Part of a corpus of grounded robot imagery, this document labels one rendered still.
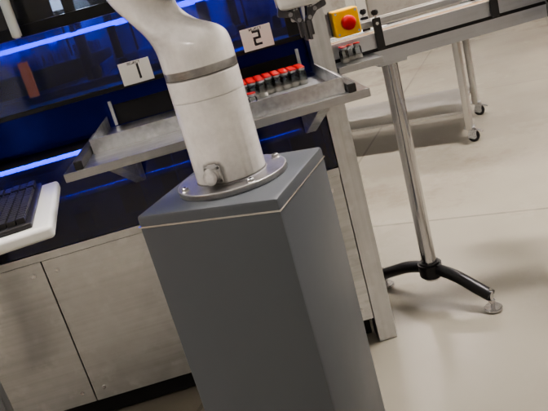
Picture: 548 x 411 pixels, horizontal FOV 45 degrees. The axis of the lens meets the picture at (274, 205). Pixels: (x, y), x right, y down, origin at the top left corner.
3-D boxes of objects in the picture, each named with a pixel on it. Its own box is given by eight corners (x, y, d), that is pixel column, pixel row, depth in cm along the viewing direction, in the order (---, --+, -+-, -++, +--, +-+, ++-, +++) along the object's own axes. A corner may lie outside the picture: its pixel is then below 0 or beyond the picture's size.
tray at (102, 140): (109, 128, 189) (105, 117, 188) (196, 103, 190) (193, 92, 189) (94, 154, 157) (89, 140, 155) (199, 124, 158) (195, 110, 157)
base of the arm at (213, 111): (265, 192, 100) (232, 73, 94) (159, 207, 107) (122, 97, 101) (301, 152, 116) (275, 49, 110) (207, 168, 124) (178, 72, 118)
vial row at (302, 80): (242, 100, 173) (237, 83, 171) (307, 81, 173) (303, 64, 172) (243, 102, 171) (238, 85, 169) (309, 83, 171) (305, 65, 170)
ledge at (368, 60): (329, 70, 198) (328, 64, 197) (371, 58, 198) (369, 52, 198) (340, 75, 185) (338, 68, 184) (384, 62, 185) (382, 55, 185)
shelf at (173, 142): (95, 139, 189) (93, 133, 189) (327, 73, 192) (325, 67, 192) (66, 183, 144) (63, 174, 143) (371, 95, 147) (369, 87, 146)
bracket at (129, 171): (136, 180, 186) (121, 137, 182) (146, 178, 186) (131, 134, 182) (125, 218, 154) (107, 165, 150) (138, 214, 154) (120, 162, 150)
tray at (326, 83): (226, 101, 179) (223, 89, 178) (317, 76, 180) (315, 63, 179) (234, 123, 147) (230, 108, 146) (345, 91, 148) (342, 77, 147)
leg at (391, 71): (415, 276, 230) (370, 61, 206) (439, 269, 231) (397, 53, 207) (424, 286, 222) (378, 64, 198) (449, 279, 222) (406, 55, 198)
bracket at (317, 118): (305, 132, 188) (293, 88, 184) (315, 129, 188) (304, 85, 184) (329, 158, 156) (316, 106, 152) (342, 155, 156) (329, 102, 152)
